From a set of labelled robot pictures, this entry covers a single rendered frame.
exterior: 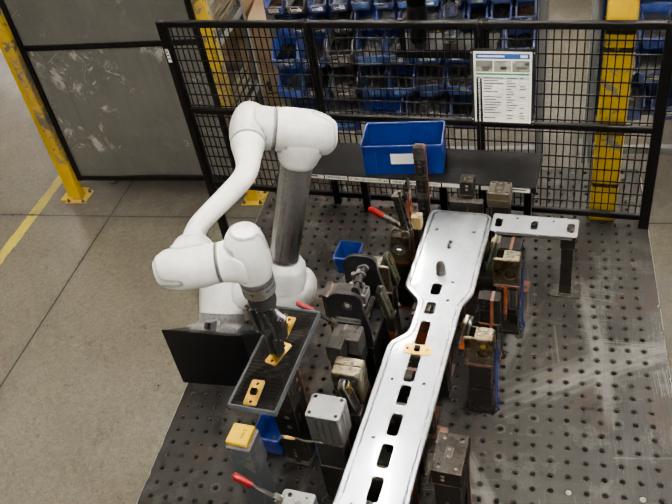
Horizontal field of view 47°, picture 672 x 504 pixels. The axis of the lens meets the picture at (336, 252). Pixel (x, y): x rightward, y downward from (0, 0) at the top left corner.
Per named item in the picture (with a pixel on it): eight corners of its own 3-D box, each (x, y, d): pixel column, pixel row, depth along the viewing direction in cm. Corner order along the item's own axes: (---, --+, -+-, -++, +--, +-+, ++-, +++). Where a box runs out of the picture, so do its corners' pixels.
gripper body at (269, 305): (238, 296, 199) (246, 321, 205) (264, 305, 195) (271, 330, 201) (255, 277, 203) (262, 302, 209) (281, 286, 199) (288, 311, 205)
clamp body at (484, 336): (498, 420, 243) (498, 346, 220) (460, 414, 247) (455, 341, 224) (503, 397, 249) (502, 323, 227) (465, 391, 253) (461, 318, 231)
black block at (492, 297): (505, 367, 258) (505, 305, 239) (473, 362, 262) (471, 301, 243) (509, 349, 264) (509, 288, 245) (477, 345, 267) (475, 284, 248)
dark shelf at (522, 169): (535, 194, 276) (536, 188, 274) (302, 178, 305) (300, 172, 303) (542, 159, 292) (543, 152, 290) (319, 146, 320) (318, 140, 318)
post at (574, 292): (579, 299, 276) (585, 238, 257) (548, 296, 280) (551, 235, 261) (581, 287, 280) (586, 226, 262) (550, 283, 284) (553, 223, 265)
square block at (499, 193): (509, 270, 292) (509, 195, 269) (488, 268, 295) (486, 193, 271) (512, 256, 298) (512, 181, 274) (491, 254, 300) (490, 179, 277)
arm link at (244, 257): (275, 257, 199) (225, 266, 200) (262, 210, 189) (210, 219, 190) (276, 286, 191) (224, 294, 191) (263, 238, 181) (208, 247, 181)
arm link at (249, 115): (230, 123, 220) (277, 127, 222) (230, 89, 233) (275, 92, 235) (227, 160, 229) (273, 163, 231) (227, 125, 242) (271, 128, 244)
